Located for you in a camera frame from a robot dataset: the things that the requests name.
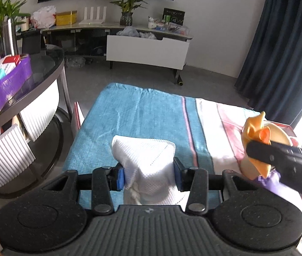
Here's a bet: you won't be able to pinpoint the blue striped blanket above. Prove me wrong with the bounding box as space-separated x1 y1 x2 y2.
63 83 269 211

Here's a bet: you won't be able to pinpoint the red spiral notebook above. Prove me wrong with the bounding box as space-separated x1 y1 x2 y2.
74 101 85 128

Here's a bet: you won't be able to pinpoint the black green box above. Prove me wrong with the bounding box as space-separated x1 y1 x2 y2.
163 8 186 24

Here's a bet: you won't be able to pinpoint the white mesh cloth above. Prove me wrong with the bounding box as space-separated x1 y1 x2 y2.
111 135 191 206

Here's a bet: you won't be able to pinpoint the grey clothes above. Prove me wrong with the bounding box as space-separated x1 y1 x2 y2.
116 26 157 40

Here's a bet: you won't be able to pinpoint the crumpled clear plastic bag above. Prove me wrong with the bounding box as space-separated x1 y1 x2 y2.
67 57 87 68

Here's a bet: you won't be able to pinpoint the white ribbed drawer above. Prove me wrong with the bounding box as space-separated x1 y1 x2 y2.
20 85 61 142
0 125 36 194

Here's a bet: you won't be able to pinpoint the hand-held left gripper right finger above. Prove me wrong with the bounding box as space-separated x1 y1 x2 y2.
173 157 263 215

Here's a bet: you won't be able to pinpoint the clear plastic box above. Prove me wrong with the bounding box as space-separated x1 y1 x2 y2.
155 21 190 35

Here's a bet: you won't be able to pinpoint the white TV stand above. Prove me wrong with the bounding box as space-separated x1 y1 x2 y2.
42 23 193 79

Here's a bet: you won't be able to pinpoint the purple tissue pack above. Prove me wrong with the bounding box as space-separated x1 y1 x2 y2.
258 171 302 216

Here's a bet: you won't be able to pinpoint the navy curtain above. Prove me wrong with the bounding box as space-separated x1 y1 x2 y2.
234 0 302 128

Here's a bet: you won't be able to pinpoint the steel thermos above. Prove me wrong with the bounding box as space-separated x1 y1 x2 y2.
2 19 19 56

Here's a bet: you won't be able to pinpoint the white plastic bag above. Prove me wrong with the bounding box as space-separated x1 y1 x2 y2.
31 5 57 29

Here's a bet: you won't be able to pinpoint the white router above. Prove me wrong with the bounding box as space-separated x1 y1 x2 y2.
78 6 107 25

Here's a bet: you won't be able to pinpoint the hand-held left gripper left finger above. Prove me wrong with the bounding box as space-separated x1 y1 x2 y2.
41 163 126 216

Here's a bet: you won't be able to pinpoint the black stand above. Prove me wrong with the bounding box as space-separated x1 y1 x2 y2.
20 29 46 55

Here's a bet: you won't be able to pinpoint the purple tray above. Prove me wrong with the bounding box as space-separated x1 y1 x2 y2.
0 54 33 123

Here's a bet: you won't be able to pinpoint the small red white box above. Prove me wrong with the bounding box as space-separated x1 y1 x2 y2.
2 54 22 66

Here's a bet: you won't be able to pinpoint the yellow box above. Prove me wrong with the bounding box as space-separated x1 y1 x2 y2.
55 10 78 26

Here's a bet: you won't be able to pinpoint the potted plant in dark vase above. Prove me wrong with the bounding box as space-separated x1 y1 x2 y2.
110 0 149 26

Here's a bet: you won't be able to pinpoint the grey oval coffee table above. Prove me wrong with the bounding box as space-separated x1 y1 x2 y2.
0 44 73 199

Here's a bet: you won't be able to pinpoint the pale yellow rubber glove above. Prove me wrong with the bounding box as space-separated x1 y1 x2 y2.
244 111 272 146

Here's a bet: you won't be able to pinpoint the beige plastic cup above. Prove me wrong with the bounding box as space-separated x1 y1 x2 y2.
241 121 292 180

